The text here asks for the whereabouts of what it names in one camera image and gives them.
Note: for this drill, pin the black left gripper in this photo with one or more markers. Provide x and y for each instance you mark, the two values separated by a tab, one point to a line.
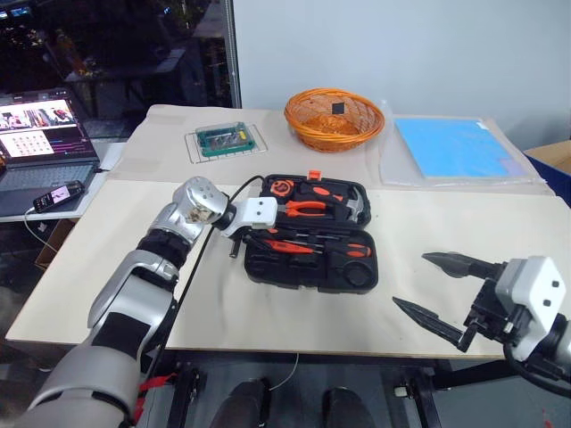
255	235

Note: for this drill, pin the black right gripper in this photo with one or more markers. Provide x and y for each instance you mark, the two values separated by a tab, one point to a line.
488	307

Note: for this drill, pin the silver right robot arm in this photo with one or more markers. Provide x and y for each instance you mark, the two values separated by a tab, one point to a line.
563	339

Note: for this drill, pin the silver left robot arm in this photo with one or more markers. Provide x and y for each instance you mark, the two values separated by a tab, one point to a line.
134	290

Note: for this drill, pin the black plastic tool case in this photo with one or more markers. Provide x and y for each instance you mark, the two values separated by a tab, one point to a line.
312	280

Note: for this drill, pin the slim black screwdriver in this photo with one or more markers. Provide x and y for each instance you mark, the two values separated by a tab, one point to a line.
299	233

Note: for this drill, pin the orange black tape measure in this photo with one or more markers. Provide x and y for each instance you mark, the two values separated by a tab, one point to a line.
281	187

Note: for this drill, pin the orange black utility knife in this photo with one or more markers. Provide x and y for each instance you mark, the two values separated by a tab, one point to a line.
321	192

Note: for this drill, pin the black tape roll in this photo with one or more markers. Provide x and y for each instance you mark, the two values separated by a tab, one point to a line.
349	275

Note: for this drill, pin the green circuit board in bag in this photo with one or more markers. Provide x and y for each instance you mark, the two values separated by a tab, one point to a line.
261	139

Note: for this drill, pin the green bit set box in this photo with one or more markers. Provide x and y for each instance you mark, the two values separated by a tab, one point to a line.
223	140

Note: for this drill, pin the silver claw hammer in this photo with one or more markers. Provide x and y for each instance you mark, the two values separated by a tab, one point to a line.
354	204

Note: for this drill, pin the orange wicker basket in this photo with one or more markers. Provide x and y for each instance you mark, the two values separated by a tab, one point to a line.
312	134

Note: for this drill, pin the clear plastic sleeve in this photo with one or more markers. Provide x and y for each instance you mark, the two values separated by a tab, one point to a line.
388	169

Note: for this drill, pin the blue paper sheet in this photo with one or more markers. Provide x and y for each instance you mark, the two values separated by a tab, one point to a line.
450	147

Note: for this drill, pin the small black square card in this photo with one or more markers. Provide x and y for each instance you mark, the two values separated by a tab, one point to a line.
338	109

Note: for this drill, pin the blue cardboard box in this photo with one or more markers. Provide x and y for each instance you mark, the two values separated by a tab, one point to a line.
553	169

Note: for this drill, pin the white side desk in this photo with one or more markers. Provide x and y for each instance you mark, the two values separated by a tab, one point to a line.
89	196

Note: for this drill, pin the dark rounded shape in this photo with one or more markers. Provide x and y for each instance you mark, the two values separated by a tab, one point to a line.
241	405

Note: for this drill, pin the black smartphone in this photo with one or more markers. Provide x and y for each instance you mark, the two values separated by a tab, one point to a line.
58	196

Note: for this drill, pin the brown cardboard box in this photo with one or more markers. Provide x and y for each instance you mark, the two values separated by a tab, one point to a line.
53	245

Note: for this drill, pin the open laptop computer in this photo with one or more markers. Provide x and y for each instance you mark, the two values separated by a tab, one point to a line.
40	134

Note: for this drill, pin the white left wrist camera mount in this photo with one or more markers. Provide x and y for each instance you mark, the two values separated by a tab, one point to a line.
261	218

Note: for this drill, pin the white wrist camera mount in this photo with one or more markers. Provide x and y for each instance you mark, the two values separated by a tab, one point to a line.
261	218
535	285

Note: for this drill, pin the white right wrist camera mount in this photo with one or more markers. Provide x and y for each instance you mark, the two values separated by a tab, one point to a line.
535	285

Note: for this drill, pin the grey window frame post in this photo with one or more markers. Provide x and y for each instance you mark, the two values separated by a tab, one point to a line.
232	53

